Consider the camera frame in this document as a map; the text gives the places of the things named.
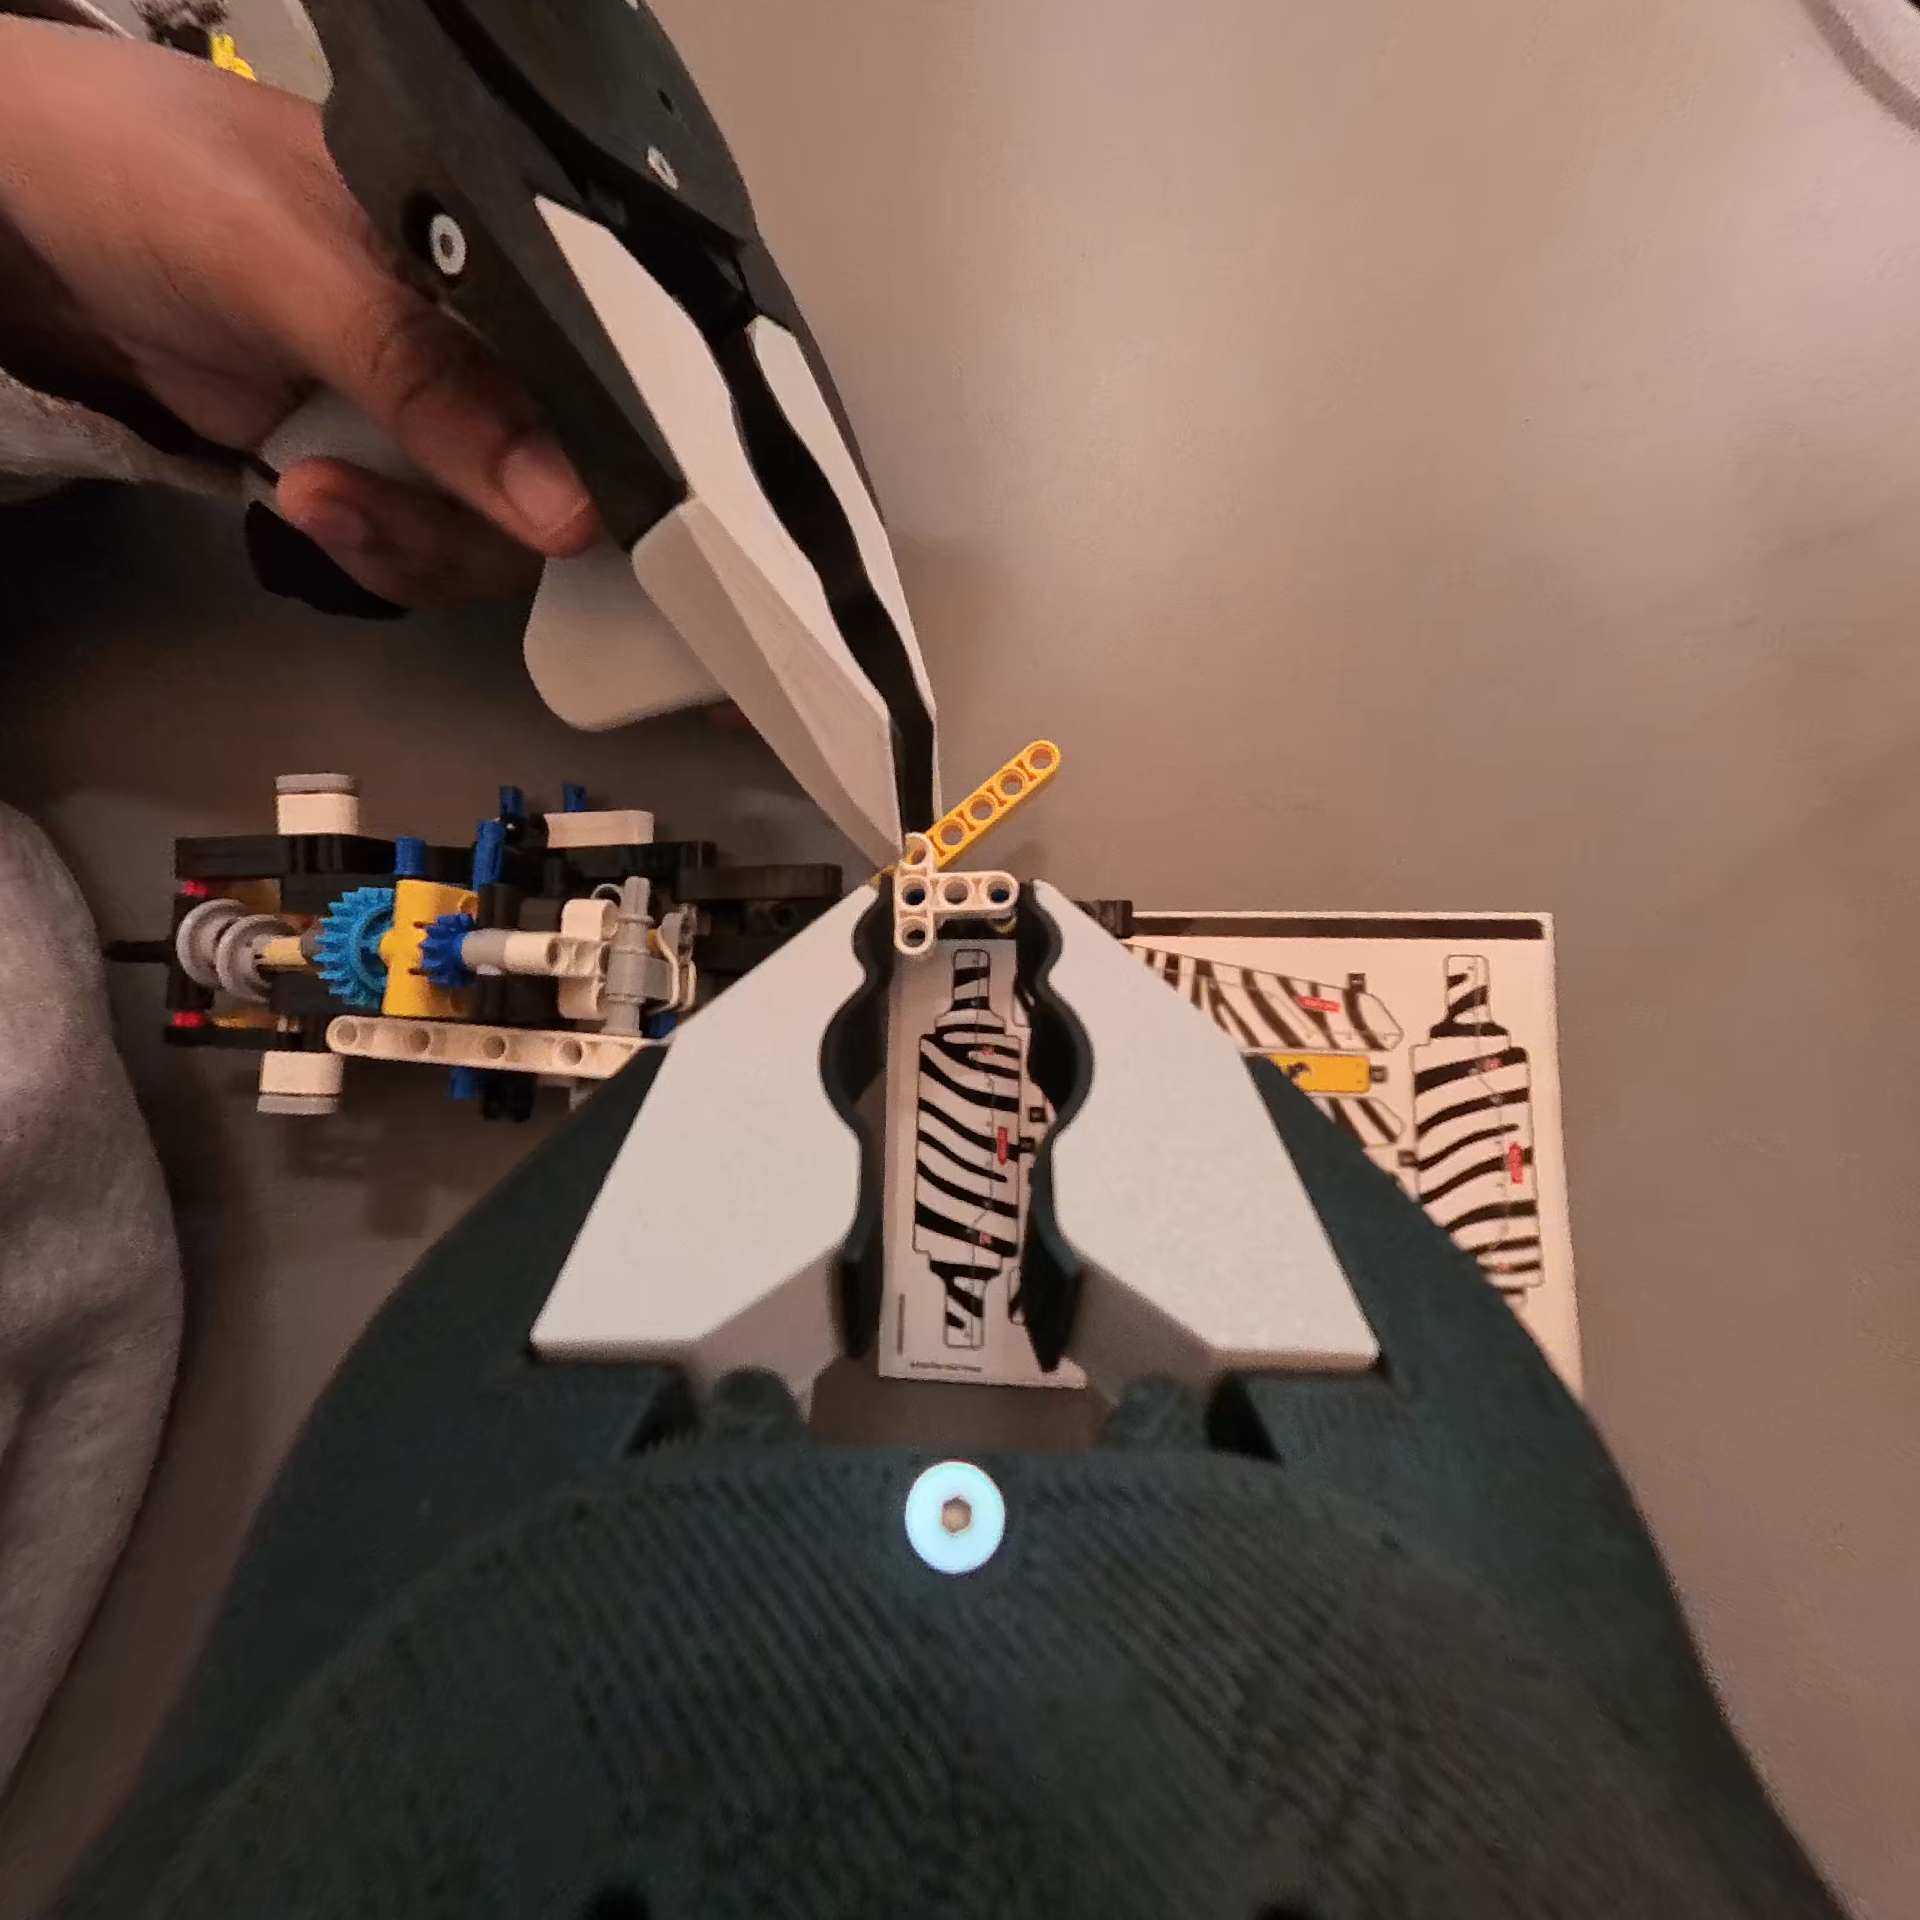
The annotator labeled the white lego T connector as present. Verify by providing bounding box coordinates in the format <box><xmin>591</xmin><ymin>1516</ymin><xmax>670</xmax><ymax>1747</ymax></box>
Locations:
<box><xmin>891</xmin><ymin>838</ymin><xmax>1024</xmax><ymax>956</ymax></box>

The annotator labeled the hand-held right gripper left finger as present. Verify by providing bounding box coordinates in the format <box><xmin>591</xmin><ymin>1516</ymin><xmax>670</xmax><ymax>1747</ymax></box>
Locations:
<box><xmin>527</xmin><ymin>888</ymin><xmax>884</xmax><ymax>1373</ymax></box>

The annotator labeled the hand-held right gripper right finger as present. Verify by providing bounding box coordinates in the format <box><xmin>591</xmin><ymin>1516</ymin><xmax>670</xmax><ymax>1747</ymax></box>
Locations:
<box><xmin>1024</xmin><ymin>880</ymin><xmax>1383</xmax><ymax>1376</ymax></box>

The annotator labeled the person's left hand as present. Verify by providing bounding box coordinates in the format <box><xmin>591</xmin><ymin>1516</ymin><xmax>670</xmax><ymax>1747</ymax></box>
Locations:
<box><xmin>0</xmin><ymin>15</ymin><xmax>604</xmax><ymax>613</ymax></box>

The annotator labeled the person's grey sweatshirt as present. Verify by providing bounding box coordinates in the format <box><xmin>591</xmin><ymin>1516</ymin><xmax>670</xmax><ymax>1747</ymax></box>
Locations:
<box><xmin>0</xmin><ymin>806</ymin><xmax>187</xmax><ymax>1795</ymax></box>

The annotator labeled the white monitor stand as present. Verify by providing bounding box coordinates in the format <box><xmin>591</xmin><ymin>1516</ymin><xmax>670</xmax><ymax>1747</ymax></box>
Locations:
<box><xmin>1789</xmin><ymin>0</ymin><xmax>1920</xmax><ymax>117</ymax></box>

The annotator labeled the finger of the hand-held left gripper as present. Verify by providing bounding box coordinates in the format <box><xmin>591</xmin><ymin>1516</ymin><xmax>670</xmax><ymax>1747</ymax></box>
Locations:
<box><xmin>538</xmin><ymin>197</ymin><xmax>914</xmax><ymax>866</ymax></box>
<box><xmin>742</xmin><ymin>310</ymin><xmax>941</xmax><ymax>860</ymax></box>

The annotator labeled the lego vehicle chassis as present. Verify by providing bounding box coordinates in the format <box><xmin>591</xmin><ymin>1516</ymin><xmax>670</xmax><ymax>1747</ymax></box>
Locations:
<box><xmin>99</xmin><ymin>775</ymin><xmax>851</xmax><ymax>1125</ymax></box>

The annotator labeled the zebra striped sticker sheet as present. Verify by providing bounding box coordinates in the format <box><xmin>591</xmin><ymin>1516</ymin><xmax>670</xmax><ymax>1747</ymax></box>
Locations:
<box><xmin>872</xmin><ymin>906</ymin><xmax>1591</xmax><ymax>1395</ymax></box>

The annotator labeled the yellow lego beam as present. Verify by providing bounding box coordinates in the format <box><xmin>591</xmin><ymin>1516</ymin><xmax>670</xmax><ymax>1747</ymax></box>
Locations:
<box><xmin>872</xmin><ymin>738</ymin><xmax>1065</xmax><ymax>876</ymax></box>

